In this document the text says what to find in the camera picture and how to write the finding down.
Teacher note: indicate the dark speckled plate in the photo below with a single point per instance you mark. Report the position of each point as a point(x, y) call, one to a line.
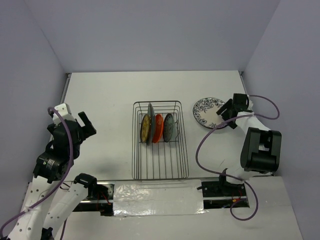
point(168, 127)

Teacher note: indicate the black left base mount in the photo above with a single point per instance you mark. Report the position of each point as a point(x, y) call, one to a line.
point(100, 201)

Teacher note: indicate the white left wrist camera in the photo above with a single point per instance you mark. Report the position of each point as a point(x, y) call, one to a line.
point(64, 111)

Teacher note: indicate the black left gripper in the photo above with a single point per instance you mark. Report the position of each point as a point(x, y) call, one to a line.
point(89, 129)

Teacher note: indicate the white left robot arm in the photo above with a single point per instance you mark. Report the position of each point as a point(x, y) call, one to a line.
point(38, 220)

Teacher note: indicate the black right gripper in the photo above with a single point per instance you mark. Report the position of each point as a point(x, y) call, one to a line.
point(228, 105)

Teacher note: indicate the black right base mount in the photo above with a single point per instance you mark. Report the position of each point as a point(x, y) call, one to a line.
point(218, 195)

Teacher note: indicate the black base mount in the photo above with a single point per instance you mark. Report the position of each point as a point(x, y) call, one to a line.
point(218, 195)
point(100, 201)

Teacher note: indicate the orange plate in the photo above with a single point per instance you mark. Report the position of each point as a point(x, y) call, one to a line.
point(159, 127)

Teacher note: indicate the silver foil tape sheet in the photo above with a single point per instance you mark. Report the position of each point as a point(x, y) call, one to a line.
point(157, 198)

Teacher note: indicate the white blue floral plate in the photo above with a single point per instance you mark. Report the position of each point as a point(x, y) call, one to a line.
point(205, 112)

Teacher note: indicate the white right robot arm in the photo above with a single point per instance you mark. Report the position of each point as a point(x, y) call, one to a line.
point(261, 149)

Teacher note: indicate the grey plate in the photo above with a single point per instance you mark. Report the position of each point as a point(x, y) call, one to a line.
point(151, 122)

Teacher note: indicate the yellow patterned plate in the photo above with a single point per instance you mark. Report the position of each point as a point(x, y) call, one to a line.
point(145, 128)

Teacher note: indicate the grey wire dish rack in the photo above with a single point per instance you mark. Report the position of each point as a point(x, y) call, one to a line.
point(159, 160)

